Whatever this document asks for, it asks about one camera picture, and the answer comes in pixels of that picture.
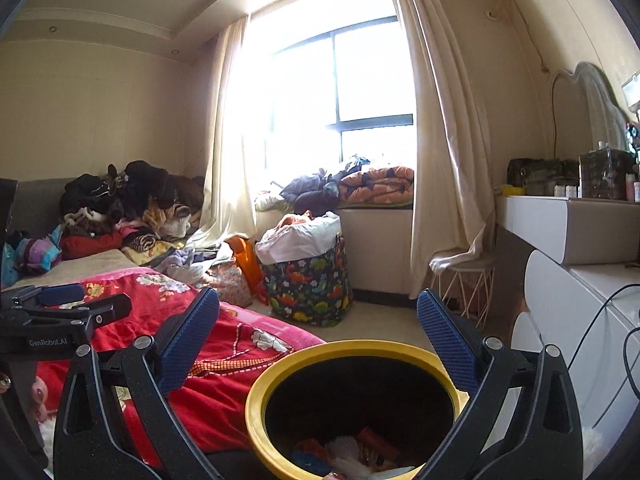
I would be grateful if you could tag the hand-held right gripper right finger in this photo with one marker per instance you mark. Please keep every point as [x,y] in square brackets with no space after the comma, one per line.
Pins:
[447,340]

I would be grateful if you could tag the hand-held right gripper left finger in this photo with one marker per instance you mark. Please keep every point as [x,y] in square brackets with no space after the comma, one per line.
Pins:
[187,345]

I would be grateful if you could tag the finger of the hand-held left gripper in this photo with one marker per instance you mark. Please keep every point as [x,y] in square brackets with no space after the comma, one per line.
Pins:
[102,310]
[57,296]

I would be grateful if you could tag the yellow rimmed waste bin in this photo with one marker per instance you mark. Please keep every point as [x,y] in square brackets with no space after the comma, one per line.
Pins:
[350,347]

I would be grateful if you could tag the red snack wrapper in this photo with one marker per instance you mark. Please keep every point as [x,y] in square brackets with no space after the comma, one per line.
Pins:
[377,442]

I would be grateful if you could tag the white foam net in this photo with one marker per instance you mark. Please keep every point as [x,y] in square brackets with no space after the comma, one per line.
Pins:
[344,447]

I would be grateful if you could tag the white printed plastic bag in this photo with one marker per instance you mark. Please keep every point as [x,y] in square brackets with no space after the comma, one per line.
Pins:
[375,474]

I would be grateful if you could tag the red mesh bag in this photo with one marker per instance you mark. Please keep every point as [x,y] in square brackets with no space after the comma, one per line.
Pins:
[311,445]

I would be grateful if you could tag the blue plastic wrapper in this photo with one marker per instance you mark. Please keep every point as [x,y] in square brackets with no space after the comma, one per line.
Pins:
[307,460]

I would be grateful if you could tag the red floral blanket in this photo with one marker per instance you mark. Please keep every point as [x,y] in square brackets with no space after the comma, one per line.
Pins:
[225,340]

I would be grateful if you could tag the beige bed sheet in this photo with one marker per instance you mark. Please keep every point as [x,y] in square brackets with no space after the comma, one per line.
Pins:
[85,267]

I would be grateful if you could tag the blue purple cloth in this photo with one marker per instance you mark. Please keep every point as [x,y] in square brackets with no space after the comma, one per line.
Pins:
[35,255]

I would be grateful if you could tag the red pillow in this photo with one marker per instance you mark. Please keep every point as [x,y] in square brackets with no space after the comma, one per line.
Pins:
[90,247]

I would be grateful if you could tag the floral fabric bag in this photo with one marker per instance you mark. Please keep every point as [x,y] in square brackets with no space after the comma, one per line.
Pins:
[230,282]

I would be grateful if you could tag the lavender clothes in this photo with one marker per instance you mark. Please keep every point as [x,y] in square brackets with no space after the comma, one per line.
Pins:
[190,265]

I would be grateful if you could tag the brown patterned blanket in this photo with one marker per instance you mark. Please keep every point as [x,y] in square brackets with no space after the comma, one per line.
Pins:
[150,245]

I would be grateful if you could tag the grey headboard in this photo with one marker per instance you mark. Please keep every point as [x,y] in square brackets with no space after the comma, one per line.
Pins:
[40,205]

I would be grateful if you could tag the orange bag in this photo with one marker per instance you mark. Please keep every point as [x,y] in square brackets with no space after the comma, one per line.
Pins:
[245,260]

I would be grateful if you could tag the pile of dark clothes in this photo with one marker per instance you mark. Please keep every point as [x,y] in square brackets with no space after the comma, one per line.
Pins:
[140,185]

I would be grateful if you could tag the dinosaur print storage basket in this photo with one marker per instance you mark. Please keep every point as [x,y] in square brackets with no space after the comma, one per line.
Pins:
[310,290]

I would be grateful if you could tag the white dressing table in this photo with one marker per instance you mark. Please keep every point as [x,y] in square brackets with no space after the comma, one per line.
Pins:
[550,230]

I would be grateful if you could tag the large white plastic bag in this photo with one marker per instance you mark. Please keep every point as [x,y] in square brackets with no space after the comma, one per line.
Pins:
[305,240]

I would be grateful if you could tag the yellow container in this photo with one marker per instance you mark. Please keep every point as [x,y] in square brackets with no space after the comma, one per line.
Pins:
[512,191]

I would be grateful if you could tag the white green pillow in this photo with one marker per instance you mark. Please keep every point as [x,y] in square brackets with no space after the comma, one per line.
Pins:
[270,202]

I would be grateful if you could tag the orange cloth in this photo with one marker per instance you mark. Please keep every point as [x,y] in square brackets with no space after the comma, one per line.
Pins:
[297,220]

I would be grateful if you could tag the orange patterned quilt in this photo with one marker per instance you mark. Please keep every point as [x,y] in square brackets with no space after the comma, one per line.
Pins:
[380,185]

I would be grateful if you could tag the cream curtain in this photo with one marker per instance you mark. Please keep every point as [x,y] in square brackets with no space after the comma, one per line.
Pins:
[450,135]
[225,160]

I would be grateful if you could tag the dark cosmetic bag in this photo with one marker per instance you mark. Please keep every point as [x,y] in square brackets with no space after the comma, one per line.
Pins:
[540,175]

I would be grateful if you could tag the row of small white bottles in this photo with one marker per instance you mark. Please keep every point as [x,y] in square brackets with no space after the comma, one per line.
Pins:
[566,191]

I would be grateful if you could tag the dark jacket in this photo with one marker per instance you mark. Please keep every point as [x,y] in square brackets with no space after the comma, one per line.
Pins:
[310,190]

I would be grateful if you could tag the clear acrylic organizer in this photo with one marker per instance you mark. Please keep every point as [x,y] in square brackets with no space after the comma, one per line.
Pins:
[607,175]

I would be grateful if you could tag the black framed window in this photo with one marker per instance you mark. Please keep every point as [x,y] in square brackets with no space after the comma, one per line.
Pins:
[340,125]

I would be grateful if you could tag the wavy framed mirror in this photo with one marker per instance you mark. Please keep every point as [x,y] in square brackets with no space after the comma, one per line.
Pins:
[595,110]

